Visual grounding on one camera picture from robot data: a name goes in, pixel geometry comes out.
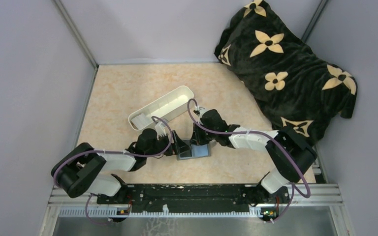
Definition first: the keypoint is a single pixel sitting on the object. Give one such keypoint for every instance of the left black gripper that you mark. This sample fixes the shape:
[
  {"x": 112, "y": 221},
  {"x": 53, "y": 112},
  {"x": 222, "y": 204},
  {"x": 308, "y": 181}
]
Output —
[{"x": 178, "y": 143}]

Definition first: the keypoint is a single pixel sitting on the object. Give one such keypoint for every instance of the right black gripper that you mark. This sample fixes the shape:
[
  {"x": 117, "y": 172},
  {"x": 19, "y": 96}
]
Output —
[{"x": 197, "y": 138}]

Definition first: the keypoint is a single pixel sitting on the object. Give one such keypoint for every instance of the dark credit card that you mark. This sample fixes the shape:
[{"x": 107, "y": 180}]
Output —
[{"x": 185, "y": 150}]

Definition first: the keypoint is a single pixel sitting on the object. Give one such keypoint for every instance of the white plastic tray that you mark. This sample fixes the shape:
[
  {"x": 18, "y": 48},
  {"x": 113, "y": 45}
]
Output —
[{"x": 167, "y": 107}]

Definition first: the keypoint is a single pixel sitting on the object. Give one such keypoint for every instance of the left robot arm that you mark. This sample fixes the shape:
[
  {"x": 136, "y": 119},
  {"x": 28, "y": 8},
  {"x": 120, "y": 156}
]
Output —
[{"x": 86, "y": 169}]

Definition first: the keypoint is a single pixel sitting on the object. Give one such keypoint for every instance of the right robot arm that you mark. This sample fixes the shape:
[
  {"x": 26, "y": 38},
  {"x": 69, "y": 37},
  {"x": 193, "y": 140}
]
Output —
[{"x": 289, "y": 151}]

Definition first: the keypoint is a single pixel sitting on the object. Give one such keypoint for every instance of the stack of white cards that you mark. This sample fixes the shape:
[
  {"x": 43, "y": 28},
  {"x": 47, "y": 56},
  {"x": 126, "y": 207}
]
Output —
[{"x": 140, "y": 121}]

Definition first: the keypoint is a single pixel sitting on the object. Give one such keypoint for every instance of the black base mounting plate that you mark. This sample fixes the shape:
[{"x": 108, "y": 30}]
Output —
[{"x": 201, "y": 198}]

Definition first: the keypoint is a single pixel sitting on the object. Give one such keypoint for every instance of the black floral blanket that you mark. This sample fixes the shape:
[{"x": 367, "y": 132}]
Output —
[{"x": 290, "y": 84}]

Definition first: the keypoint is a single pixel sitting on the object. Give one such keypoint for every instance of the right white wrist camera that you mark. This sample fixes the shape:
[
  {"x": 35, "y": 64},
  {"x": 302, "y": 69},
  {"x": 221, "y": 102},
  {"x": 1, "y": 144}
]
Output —
[{"x": 200, "y": 111}]

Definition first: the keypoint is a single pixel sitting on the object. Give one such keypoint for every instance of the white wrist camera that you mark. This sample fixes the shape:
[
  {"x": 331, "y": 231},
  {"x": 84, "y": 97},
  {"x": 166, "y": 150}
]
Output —
[
  {"x": 200, "y": 111},
  {"x": 163, "y": 129}
]

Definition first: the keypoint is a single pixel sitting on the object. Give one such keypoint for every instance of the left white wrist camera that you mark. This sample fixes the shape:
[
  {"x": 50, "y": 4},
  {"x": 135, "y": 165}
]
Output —
[{"x": 163, "y": 129}]

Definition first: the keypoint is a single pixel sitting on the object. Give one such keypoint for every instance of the aluminium frame rail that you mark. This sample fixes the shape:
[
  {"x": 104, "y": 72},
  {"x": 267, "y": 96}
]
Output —
[{"x": 315, "y": 195}]

